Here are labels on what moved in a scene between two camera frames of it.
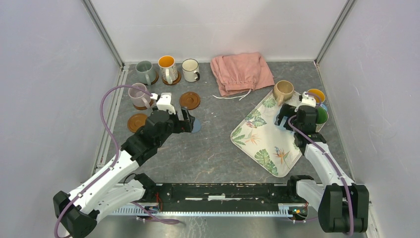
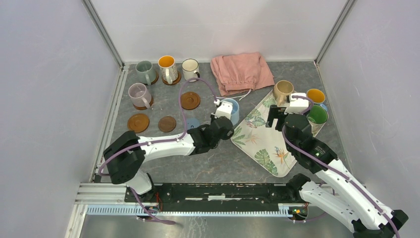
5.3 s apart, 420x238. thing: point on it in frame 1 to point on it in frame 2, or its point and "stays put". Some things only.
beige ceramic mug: x=283 y=91 stays put
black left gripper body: x=174 y=127 to x=215 y=144
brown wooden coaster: x=143 y=108 stays put
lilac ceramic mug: x=139 y=98 stays put
